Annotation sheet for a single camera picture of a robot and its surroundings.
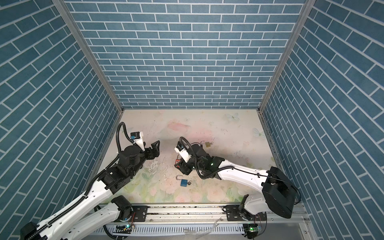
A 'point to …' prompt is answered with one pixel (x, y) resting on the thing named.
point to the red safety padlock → (177, 161)
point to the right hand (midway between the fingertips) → (176, 161)
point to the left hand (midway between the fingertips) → (154, 142)
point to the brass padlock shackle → (207, 143)
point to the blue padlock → (184, 182)
